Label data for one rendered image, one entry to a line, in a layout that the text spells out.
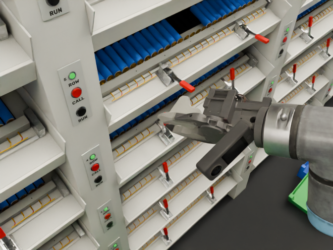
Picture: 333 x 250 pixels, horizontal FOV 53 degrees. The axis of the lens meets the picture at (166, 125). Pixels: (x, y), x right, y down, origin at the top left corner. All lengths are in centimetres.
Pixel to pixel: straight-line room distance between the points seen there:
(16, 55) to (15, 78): 3
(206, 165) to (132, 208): 47
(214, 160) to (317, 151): 16
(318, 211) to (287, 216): 109
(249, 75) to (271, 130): 58
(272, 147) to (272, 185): 122
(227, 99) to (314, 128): 16
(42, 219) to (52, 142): 21
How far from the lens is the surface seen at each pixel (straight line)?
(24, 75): 52
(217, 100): 63
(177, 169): 107
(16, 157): 64
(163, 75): 74
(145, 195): 102
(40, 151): 64
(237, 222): 164
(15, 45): 53
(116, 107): 69
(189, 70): 79
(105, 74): 71
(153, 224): 120
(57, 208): 80
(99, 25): 56
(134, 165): 84
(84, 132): 64
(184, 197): 126
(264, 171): 183
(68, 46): 53
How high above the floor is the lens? 142
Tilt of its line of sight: 46 degrees down
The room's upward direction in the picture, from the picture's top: straight up
